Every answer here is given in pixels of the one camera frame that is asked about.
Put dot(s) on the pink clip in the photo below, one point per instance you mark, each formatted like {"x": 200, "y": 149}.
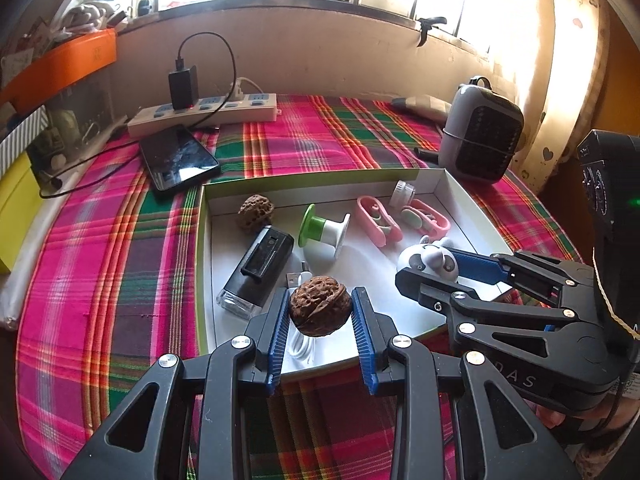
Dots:
{"x": 425, "y": 215}
{"x": 377, "y": 220}

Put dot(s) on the cream heart print curtain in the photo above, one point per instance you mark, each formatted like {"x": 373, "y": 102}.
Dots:
{"x": 560, "y": 60}

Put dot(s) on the black bike light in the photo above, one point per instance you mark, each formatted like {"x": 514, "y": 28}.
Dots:
{"x": 257, "y": 272}

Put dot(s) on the grey beige pen tool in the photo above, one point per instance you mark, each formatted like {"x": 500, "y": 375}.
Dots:
{"x": 422, "y": 105}

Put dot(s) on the white panda toy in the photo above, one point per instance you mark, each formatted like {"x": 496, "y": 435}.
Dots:
{"x": 427, "y": 262}

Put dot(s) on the person's right hand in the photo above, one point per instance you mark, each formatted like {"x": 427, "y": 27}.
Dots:
{"x": 550, "y": 417}

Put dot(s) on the white power strip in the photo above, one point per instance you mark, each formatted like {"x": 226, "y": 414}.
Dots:
{"x": 200, "y": 110}

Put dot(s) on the white plug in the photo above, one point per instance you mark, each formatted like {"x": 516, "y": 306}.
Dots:
{"x": 244, "y": 85}

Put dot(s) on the clear plastic container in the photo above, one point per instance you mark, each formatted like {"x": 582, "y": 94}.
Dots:
{"x": 75, "y": 110}

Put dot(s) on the black smartphone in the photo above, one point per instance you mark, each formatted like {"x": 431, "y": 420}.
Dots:
{"x": 177, "y": 160}

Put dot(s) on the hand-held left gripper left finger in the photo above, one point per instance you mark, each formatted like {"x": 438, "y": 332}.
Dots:
{"x": 280, "y": 340}

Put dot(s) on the small white knob toy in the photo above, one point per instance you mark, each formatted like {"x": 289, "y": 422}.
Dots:
{"x": 435, "y": 243}

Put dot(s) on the green white cardboard box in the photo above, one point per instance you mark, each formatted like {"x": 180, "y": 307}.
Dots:
{"x": 365, "y": 272}

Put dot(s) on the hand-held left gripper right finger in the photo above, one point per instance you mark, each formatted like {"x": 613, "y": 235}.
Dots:
{"x": 362, "y": 345}

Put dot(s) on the striped white box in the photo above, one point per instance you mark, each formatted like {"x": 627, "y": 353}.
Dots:
{"x": 22, "y": 137}

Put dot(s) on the white round cap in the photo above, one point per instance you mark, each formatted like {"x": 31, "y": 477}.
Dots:
{"x": 404, "y": 192}

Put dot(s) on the white foam board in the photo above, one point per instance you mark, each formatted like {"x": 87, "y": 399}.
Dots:
{"x": 20, "y": 300}

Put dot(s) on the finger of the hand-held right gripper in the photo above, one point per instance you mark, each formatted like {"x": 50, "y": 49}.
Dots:
{"x": 500, "y": 320}
{"x": 480, "y": 269}

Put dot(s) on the plaid tablecloth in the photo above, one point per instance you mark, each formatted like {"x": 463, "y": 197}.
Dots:
{"x": 100, "y": 285}

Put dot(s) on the black charger adapter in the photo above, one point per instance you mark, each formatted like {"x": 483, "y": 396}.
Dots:
{"x": 181, "y": 89}

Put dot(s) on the grey desk heater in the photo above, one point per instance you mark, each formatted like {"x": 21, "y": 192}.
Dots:
{"x": 482, "y": 137}

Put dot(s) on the yellow box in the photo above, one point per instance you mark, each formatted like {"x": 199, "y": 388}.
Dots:
{"x": 15, "y": 210}

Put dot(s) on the green white spool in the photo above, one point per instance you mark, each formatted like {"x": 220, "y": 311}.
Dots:
{"x": 322, "y": 235}

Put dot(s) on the orange box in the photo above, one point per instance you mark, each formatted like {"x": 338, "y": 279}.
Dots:
{"x": 65, "y": 62}

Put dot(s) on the brown walnut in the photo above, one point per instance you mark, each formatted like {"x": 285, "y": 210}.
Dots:
{"x": 319, "y": 306}
{"x": 256, "y": 212}

